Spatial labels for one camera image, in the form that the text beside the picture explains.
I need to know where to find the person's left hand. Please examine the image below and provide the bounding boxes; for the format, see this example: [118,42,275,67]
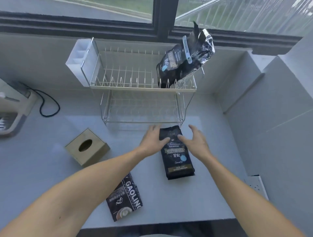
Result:
[138,125,171,160]

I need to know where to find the person's right hand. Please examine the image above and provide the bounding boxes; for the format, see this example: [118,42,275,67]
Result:
[178,125,214,159]

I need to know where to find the person's right forearm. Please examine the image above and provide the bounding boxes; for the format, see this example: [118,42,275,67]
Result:
[193,148,306,237]

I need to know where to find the person's left forearm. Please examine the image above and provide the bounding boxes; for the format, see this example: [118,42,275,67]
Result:
[0,146,153,237]

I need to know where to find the sealed black coffee bag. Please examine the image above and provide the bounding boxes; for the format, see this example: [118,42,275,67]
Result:
[159,125,196,181]

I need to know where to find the opened black foil coffee bag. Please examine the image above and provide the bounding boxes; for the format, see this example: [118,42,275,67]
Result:
[156,21,216,89]

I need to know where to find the wooden tissue box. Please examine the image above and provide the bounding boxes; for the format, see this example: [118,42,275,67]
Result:
[65,128,111,168]

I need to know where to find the black coffee packet cup print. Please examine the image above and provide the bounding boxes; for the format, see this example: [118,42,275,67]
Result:
[106,172,143,222]

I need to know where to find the two-tier metal dish rack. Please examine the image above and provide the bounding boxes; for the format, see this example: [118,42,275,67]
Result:
[89,37,205,125]

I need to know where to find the white power socket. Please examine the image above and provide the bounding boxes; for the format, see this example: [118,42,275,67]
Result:
[244,174,269,201]

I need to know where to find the light blue bag clip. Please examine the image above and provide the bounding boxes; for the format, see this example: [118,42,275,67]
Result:
[182,36,194,64]

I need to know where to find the white cutlery holder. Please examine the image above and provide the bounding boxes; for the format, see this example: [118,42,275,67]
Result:
[65,38,100,88]

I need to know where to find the metal balcony railing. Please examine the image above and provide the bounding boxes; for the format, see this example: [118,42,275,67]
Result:
[175,0,313,37]

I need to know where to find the beige countertop appliance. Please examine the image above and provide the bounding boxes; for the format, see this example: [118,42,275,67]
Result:
[0,78,37,138]

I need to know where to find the black power cable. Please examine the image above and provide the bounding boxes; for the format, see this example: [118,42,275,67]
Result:
[18,81,61,117]

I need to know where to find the dark window frame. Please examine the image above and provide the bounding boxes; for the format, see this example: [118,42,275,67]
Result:
[0,0,304,56]

